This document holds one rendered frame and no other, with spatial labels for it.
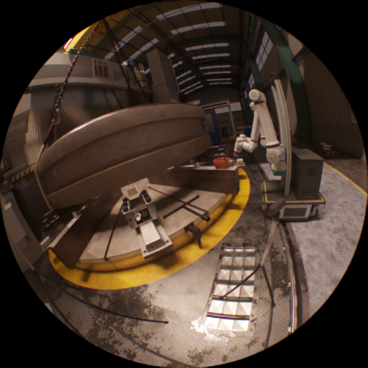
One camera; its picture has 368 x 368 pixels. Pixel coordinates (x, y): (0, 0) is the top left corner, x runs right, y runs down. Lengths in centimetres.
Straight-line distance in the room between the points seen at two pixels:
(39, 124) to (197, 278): 446
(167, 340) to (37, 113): 473
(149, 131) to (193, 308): 205
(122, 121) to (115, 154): 41
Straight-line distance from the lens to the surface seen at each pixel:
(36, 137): 402
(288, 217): 188
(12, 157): 297
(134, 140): 174
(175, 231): 145
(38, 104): 443
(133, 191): 152
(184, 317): 130
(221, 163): 176
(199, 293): 133
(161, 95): 644
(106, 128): 163
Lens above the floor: 125
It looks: 21 degrees down
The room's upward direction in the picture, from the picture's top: 15 degrees counter-clockwise
